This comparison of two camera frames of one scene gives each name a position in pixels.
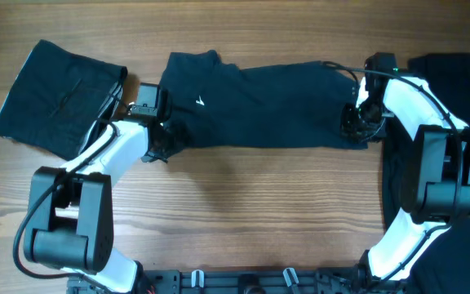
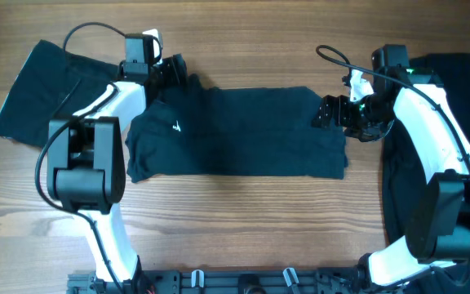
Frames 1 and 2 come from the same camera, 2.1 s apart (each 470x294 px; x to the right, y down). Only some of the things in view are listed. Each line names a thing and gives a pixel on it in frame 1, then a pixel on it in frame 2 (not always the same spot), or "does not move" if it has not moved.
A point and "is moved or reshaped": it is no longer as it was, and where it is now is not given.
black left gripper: (174, 145) to (175, 69)
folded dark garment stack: (56, 100) does not move
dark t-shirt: (219, 104) is moved or reshaped
